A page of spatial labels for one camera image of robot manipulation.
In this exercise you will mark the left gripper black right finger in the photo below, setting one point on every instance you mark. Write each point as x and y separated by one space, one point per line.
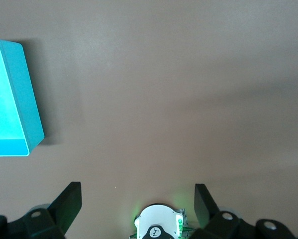
208 219

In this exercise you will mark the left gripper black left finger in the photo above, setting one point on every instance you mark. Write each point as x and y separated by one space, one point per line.
61 214

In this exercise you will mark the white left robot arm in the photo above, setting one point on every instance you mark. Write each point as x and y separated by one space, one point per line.
158 219

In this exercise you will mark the teal plastic storage box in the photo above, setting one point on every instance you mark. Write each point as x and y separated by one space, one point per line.
14 99

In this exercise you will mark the brown table mat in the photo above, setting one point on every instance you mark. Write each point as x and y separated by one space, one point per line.
163 87

